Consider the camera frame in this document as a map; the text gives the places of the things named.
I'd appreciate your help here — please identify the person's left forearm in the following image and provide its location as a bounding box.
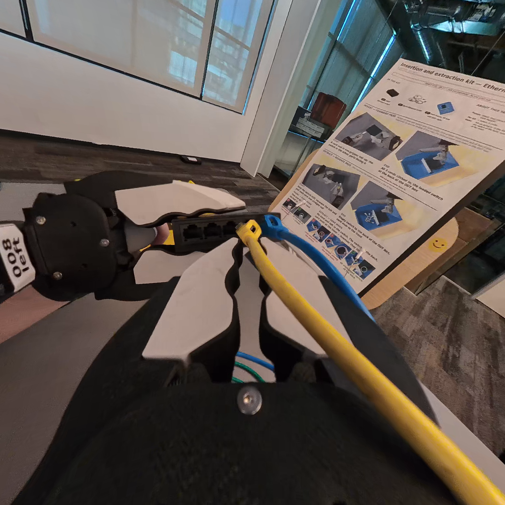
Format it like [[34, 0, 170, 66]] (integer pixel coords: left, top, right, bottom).
[[0, 292, 79, 344]]

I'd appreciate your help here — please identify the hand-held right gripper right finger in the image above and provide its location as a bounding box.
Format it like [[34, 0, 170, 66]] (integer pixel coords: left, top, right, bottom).
[[260, 252, 356, 382]]

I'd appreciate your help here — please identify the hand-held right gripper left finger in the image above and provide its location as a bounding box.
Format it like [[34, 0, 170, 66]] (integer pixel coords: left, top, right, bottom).
[[141, 238, 242, 382]]

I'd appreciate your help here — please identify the black network switch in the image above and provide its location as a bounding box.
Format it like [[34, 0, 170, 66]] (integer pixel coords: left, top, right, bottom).
[[170, 212, 281, 253]]

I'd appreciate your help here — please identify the green ethernet cable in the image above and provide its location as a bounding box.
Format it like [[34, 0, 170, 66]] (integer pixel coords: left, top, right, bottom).
[[231, 365, 267, 384]]

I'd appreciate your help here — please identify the brown cardboard sheet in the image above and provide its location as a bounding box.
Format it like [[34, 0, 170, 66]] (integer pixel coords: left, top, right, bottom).
[[406, 207, 498, 294]]

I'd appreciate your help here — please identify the blue ethernet cable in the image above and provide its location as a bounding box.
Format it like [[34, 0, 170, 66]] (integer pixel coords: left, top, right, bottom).
[[236, 213, 375, 371]]

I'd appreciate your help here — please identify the wooden display board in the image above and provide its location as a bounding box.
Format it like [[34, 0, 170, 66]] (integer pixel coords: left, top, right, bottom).
[[267, 158, 505, 310]]

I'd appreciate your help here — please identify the yellow ethernet cable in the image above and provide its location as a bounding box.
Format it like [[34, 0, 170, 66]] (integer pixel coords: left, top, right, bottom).
[[235, 220, 505, 505]]

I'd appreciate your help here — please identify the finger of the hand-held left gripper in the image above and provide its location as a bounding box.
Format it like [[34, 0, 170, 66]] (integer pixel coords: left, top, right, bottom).
[[133, 249, 200, 285], [114, 180, 247, 229]]

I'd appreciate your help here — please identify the brown box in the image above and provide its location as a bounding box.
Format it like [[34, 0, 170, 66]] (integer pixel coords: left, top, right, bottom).
[[312, 92, 348, 125]]

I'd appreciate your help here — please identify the instruction poster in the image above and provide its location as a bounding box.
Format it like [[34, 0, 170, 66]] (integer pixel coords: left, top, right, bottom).
[[282, 59, 505, 294]]

